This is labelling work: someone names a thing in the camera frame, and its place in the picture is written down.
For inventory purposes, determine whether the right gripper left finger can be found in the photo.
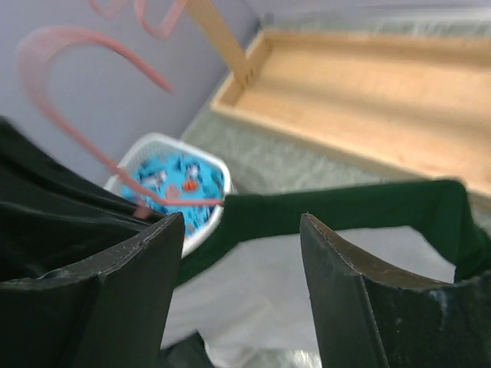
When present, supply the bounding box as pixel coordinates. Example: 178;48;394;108
1;213;184;367

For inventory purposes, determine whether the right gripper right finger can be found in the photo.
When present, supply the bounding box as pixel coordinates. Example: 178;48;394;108
300;214;490;367

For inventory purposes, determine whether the green and white t shirt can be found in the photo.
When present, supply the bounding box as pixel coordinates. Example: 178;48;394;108
1;120;490;367

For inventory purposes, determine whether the pink wire hanger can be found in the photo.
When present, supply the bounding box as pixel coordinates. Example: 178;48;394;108
133;0;189;39
15;25;226;219
89;0;128;18

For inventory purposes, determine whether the white plastic basket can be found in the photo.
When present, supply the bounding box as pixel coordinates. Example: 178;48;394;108
104;133;235;257

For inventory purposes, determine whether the blue shark print cloth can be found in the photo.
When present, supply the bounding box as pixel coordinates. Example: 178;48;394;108
121;151;224;238

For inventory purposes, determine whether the wooden clothes rack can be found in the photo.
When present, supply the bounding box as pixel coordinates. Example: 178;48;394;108
186;1;490;207

